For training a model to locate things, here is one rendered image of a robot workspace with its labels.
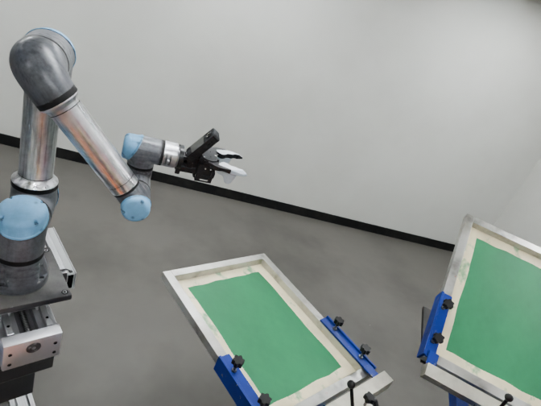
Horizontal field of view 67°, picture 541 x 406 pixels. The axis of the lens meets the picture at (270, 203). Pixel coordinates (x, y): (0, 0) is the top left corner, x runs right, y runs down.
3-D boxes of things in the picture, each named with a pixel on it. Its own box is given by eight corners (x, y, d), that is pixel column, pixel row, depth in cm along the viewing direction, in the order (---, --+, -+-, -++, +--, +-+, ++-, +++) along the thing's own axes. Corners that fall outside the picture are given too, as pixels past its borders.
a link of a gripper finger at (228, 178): (241, 186, 127) (214, 175, 126) (248, 171, 124) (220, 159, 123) (240, 192, 124) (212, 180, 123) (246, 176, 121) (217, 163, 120)
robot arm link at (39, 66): (34, 35, 80) (163, 213, 108) (45, 26, 89) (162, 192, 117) (-19, 62, 80) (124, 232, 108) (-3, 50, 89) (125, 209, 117)
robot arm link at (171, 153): (165, 135, 120) (165, 150, 113) (180, 138, 121) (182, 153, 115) (159, 156, 124) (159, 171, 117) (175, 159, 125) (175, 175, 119)
